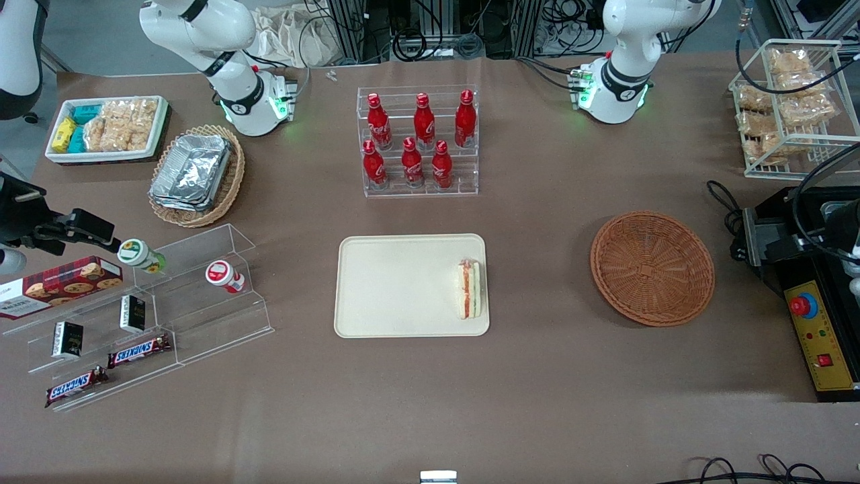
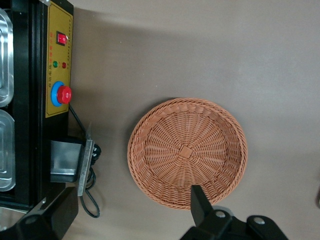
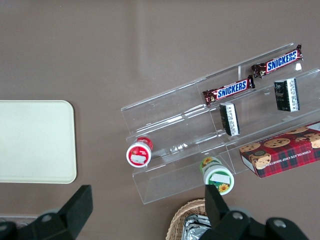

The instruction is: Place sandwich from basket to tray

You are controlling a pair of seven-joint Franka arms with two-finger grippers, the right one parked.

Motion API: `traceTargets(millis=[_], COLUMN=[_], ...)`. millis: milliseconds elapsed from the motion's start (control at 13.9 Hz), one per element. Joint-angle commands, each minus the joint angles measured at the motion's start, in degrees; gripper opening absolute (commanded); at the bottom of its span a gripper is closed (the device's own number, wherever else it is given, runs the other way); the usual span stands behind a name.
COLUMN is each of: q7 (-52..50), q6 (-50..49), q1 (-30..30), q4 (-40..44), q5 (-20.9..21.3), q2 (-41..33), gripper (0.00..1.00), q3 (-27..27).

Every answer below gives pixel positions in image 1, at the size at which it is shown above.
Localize triangle sandwich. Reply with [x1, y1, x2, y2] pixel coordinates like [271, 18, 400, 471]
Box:
[458, 258, 482, 319]

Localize light oval wicker basket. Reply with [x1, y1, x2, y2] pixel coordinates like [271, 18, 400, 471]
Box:
[148, 124, 246, 228]

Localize beige plastic serving tray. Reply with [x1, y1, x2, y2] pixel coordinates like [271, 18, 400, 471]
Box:
[334, 233, 490, 338]

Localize brown round wicker basket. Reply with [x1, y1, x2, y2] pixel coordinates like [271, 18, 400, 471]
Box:
[590, 211, 715, 327]

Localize green cap yoghurt bottle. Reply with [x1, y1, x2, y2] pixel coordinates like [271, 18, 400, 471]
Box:
[118, 239, 167, 274]

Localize red tartan cookie box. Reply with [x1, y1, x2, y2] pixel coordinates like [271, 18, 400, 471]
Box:
[0, 255, 124, 321]

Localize clear acrylic stepped shelf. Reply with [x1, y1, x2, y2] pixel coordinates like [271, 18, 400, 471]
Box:
[131, 223, 275, 367]
[0, 266, 179, 412]

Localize yellow snack packet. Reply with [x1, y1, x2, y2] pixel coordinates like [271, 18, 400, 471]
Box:
[52, 118, 78, 153]

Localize clear rice cracker bag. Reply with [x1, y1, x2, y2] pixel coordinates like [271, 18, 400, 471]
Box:
[114, 99, 159, 150]
[84, 101, 128, 152]

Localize small dark chocolate box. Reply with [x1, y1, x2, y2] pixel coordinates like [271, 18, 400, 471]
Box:
[120, 295, 146, 333]
[52, 321, 84, 358]

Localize stack of foil trays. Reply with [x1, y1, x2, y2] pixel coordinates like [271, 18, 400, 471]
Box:
[149, 133, 232, 212]

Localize white rectangular snack bin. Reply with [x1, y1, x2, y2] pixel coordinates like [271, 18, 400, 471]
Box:
[45, 95, 169, 165]

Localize brown snickers bar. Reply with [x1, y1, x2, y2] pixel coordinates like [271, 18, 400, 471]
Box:
[45, 366, 108, 409]
[107, 335, 172, 369]

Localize red cap yoghurt bottle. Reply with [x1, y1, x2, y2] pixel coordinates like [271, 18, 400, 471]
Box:
[205, 260, 246, 294]

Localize white cloth bag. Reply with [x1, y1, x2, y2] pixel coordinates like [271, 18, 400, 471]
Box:
[252, 5, 337, 68]

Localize red cola bottle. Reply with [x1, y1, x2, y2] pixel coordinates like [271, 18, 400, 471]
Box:
[363, 140, 388, 189]
[402, 137, 425, 188]
[413, 93, 436, 149]
[431, 140, 454, 189]
[455, 89, 477, 149]
[368, 93, 392, 150]

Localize clear acrylic bottle rack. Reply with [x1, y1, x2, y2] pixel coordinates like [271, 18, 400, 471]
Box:
[356, 85, 479, 198]

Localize fried snack bag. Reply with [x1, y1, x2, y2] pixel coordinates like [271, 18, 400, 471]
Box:
[737, 111, 780, 139]
[779, 94, 839, 126]
[742, 133, 805, 166]
[768, 48, 812, 75]
[736, 84, 773, 112]
[776, 71, 830, 99]

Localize steel pan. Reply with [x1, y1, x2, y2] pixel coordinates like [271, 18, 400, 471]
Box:
[820, 200, 860, 223]

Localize black sealing machine yellow panel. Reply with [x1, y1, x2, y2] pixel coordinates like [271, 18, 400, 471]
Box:
[742, 185, 860, 403]

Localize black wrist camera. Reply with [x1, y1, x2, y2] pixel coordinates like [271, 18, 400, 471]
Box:
[0, 171, 51, 246]

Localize aluminium frame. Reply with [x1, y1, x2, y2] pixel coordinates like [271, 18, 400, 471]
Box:
[769, 0, 860, 44]
[328, 0, 545, 63]

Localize black cable bundle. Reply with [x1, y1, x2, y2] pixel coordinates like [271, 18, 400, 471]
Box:
[392, 0, 484, 63]
[537, 0, 609, 58]

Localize black base cables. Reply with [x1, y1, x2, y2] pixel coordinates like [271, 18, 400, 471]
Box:
[516, 57, 582, 91]

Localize black machine power cable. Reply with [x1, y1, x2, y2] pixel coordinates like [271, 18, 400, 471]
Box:
[705, 180, 783, 298]

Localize black floor cables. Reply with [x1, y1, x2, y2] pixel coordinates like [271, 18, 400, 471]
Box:
[672, 454, 827, 484]

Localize white wire rack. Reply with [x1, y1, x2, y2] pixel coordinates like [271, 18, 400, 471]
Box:
[729, 39, 860, 179]

